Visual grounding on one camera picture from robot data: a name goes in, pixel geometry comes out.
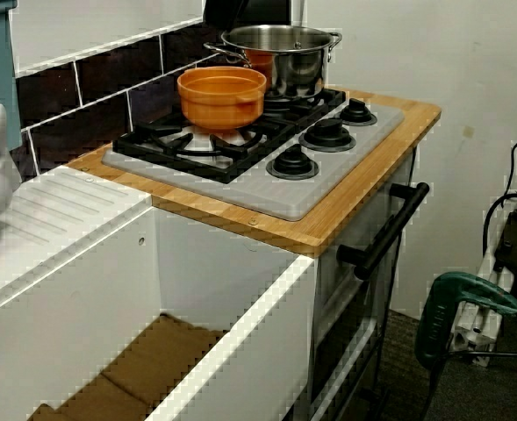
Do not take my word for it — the wooden countertop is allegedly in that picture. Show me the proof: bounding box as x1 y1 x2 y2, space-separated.
67 89 442 258

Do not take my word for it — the black burner grate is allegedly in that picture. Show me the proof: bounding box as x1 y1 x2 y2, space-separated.
112 109 295 184
261 87 348 129

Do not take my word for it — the orange plastic pot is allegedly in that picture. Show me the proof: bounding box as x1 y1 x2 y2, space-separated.
176 66 268 132

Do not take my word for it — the green clamp tool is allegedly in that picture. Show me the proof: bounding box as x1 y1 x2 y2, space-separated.
414 271 517 370

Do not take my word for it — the white toy sink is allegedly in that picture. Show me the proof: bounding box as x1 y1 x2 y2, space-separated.
0 165 319 421

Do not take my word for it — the stainless steel pot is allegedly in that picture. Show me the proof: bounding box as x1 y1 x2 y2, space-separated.
203 24 343 100

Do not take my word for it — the black wall cable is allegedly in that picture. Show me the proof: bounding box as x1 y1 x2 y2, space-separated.
481 111 517 264

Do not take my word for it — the black stove knob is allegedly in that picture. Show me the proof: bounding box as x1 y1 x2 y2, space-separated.
298 118 357 153
337 97 378 127
265 144 320 181

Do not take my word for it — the brown cardboard sheet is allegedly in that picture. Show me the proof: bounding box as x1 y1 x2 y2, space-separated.
28 312 238 421

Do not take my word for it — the white metal rail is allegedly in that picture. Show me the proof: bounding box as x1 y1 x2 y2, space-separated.
452 153 517 367

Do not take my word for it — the black oven door handle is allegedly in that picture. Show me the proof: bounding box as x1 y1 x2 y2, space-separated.
336 181 431 281

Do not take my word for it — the white oven cabinet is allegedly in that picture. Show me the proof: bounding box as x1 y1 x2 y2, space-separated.
309 144 421 421

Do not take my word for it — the grey stove top plate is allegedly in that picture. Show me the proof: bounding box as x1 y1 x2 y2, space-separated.
102 89 406 222

